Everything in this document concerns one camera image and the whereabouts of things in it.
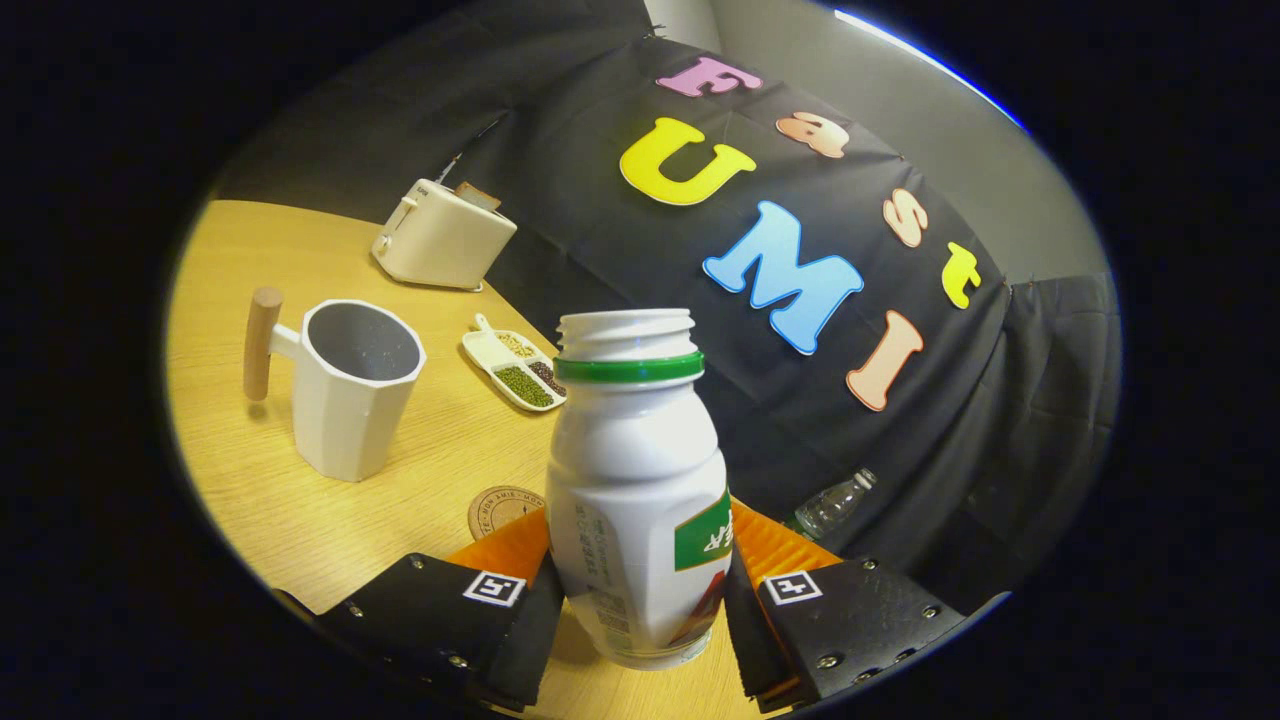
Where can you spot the white divided dish of beans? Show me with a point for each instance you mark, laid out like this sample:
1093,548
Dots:
490,352

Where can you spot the black backdrop cloth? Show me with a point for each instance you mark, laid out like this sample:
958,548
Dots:
600,250

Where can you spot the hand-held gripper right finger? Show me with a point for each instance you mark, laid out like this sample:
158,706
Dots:
850,620

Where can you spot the cream toaster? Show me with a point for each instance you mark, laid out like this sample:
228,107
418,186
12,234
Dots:
440,245

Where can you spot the bread slice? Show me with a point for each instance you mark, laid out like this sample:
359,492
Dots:
478,196

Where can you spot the clear plastic water bottle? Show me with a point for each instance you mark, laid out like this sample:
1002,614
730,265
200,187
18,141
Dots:
830,508

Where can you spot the round wooden coaster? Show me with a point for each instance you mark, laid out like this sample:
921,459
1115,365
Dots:
495,510

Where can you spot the wooden table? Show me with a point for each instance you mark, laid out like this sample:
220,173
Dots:
250,500

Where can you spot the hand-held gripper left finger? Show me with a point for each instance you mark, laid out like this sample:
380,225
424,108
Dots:
535,630

